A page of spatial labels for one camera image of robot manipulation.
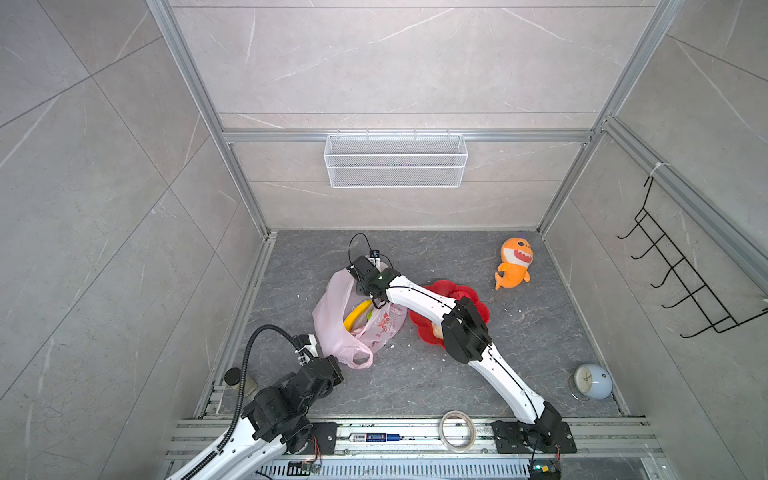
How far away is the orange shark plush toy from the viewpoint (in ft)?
3.38

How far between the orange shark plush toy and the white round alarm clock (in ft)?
1.06

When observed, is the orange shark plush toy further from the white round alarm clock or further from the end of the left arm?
the end of the left arm

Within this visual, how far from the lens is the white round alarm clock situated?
76cm

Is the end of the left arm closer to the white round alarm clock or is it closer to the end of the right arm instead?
the end of the right arm
